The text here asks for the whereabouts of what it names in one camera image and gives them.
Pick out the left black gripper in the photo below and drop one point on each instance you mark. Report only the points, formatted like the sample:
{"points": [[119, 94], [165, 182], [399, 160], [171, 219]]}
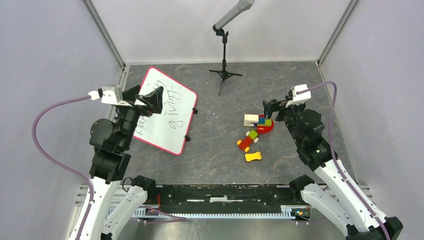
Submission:
{"points": [[155, 97]]}

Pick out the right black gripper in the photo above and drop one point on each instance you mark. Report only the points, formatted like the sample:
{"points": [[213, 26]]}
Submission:
{"points": [[282, 109]]}

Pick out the pink framed whiteboard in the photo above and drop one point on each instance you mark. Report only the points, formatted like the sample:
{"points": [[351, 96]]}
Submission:
{"points": [[169, 130]]}

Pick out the yellow bone shaped eraser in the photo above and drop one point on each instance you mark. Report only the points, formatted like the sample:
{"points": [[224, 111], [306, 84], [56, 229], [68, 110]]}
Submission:
{"points": [[250, 157]]}

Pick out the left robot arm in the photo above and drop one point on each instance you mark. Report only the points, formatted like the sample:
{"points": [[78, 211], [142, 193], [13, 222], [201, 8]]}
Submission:
{"points": [[111, 140]]}

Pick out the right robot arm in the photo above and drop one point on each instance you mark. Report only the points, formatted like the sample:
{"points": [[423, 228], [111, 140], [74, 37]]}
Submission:
{"points": [[350, 210]]}

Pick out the green toy brick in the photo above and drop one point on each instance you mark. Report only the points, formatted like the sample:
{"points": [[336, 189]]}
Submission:
{"points": [[266, 123]]}

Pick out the cream toy brick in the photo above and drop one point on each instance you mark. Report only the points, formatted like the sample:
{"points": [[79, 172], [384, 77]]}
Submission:
{"points": [[251, 120]]}

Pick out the red plate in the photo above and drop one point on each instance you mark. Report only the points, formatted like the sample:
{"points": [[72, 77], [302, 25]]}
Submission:
{"points": [[264, 130]]}

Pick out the red toy car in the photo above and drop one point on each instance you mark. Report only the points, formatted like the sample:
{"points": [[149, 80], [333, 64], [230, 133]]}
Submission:
{"points": [[250, 137]]}

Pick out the black microphone tripod stand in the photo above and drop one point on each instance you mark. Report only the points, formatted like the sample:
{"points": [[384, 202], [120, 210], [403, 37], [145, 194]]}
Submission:
{"points": [[223, 73]]}

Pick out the grey microphone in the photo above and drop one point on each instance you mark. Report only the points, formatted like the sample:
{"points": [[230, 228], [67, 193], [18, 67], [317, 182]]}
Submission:
{"points": [[240, 6]]}

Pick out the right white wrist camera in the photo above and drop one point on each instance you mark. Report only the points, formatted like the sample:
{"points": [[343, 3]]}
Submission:
{"points": [[298, 95]]}

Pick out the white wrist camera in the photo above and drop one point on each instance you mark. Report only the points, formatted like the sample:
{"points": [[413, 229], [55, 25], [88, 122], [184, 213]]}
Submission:
{"points": [[110, 94], [298, 95]]}

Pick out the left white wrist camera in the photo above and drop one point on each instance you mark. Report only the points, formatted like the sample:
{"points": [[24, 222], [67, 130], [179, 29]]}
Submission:
{"points": [[110, 94]]}

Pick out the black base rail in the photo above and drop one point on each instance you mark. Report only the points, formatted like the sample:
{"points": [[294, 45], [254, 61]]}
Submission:
{"points": [[223, 198]]}

